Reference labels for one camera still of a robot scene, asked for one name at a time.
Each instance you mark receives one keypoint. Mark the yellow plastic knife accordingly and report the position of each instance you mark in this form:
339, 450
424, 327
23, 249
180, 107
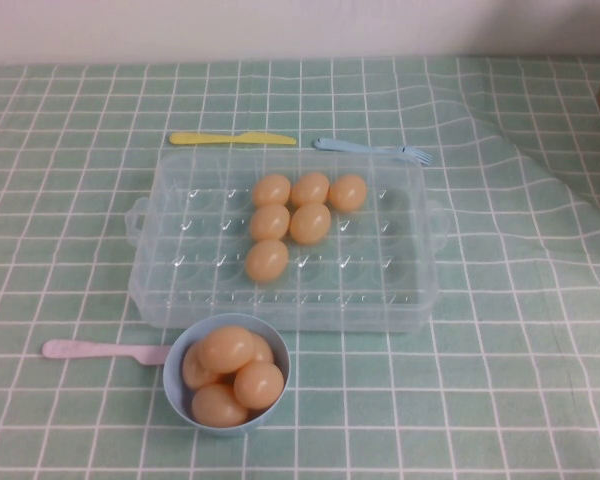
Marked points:
215, 138

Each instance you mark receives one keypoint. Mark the transparent plastic egg box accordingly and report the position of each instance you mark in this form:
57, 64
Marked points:
405, 280

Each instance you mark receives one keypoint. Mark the blue plastic fork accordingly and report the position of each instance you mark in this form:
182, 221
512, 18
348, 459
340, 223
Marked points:
350, 146

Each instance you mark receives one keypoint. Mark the light blue bowl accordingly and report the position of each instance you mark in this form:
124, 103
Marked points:
174, 397

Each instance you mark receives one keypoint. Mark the green checked tablecloth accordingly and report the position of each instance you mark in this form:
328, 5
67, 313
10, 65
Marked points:
480, 350

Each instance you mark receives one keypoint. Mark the beige plastic egg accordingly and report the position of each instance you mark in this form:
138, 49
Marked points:
258, 385
310, 188
226, 349
264, 352
266, 259
270, 222
310, 223
348, 192
219, 406
271, 190
194, 375

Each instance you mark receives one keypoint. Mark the pink plastic knife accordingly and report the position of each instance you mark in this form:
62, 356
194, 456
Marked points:
95, 349

